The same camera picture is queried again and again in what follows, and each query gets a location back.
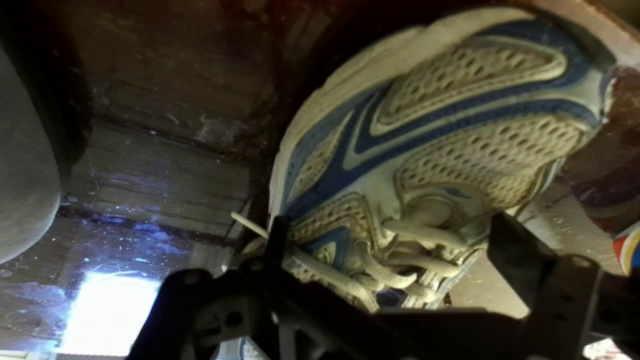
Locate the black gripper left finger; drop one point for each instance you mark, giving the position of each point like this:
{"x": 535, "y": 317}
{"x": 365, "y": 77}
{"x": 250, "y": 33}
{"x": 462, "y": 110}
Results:
{"x": 278, "y": 243}

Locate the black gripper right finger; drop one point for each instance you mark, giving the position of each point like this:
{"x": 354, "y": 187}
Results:
{"x": 516, "y": 252}

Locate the grey blue sneaker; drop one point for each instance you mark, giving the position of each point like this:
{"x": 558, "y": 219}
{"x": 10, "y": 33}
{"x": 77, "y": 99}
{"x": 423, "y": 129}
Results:
{"x": 467, "y": 133}

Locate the grey felt slipper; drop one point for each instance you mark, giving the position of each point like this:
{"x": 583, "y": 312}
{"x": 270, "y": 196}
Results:
{"x": 23, "y": 166}

